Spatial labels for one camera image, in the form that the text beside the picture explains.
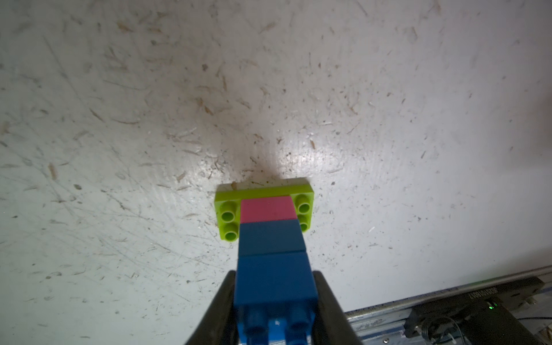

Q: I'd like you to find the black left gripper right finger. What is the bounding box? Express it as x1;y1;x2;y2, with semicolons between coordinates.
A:
312;271;362;345

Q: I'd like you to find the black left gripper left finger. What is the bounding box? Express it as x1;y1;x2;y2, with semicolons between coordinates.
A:
185;270;239;345

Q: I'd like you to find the blue lego brick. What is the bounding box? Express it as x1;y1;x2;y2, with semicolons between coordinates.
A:
238;219;306;257
234;252;319;344

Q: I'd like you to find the pink lego brick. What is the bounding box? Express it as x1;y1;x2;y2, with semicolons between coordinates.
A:
240;195;297;224

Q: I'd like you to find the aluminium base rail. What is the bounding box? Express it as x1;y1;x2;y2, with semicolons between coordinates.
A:
346;267;551;344

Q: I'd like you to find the lime green long lego brick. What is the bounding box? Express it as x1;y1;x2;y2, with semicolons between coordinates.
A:
214;182;315;242

